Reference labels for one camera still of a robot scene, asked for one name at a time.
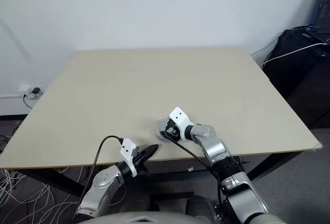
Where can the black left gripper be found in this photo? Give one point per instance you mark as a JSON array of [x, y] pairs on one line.
[[138, 158]]

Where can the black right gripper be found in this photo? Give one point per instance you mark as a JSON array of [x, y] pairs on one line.
[[173, 128]]

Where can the grey metal motor housing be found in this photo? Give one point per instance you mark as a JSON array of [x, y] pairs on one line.
[[157, 134]]

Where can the grey housing lid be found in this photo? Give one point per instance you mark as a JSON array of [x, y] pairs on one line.
[[162, 124]]

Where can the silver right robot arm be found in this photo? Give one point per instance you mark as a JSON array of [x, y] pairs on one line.
[[219, 154]]

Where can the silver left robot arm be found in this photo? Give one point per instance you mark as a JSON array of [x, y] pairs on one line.
[[103, 188]]

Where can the grey robot torso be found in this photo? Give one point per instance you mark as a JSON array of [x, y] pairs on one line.
[[180, 216]]

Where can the black cabinet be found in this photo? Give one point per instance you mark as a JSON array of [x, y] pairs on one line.
[[299, 74]]

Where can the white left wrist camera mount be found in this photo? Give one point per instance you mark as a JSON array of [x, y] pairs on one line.
[[127, 152]]

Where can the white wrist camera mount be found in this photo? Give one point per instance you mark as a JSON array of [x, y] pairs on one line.
[[127, 152], [180, 118]]

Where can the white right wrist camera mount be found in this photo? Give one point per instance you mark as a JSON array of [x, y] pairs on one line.
[[180, 118]]

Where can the black table frame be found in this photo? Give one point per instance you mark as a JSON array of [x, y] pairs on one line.
[[49, 180]]

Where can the white wall outlet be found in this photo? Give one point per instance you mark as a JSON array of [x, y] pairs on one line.
[[23, 88]]

